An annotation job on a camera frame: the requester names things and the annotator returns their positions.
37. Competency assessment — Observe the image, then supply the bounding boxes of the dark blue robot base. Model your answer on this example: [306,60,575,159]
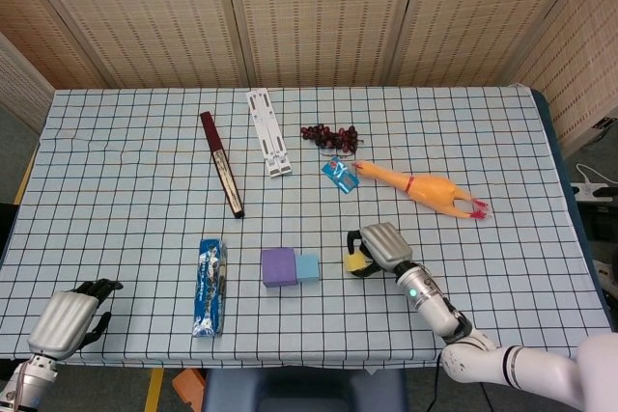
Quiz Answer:
[201,368,407,412]

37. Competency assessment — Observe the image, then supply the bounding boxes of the small blue packet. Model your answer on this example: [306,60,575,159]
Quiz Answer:
[321,155,362,195]

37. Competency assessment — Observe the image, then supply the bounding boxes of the long dark red box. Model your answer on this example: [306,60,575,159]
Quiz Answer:
[199,111,246,220]

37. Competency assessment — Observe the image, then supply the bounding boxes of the beige bamboo folding screen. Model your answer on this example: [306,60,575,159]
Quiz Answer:
[0,0,595,91]

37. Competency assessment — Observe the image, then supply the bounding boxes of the dark red grape bunch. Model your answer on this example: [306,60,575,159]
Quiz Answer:
[299,124,366,151]

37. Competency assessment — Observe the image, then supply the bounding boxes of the white folding stand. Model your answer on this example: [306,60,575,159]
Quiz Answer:
[244,87,294,179]

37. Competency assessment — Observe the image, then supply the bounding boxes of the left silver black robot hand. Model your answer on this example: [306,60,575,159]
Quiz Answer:
[26,278,125,361]

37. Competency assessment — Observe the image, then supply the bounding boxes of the yellow rubber chicken toy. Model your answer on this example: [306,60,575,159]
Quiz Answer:
[351,159,492,221]

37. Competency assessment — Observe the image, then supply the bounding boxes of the long blue snack box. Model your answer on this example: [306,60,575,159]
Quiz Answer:
[191,236,229,339]

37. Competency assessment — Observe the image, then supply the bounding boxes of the beige bamboo side screen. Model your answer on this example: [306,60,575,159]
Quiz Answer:
[511,0,618,157]

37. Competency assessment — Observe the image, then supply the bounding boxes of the light blue cube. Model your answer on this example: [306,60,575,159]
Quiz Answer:
[295,254,322,284]

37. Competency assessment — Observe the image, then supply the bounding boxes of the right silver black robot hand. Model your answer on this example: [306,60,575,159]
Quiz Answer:
[346,222,414,280]

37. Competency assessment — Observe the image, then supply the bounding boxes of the small yellow foam cube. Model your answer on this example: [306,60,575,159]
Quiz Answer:
[342,253,371,272]

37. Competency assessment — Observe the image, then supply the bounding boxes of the large purple foam cube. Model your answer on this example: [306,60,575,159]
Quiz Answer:
[261,247,297,288]

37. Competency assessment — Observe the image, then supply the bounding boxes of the light blue checkered tablecloth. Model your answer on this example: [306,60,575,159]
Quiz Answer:
[0,87,617,369]

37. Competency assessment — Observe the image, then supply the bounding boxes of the white power strip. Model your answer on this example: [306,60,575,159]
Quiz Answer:
[569,181,618,201]

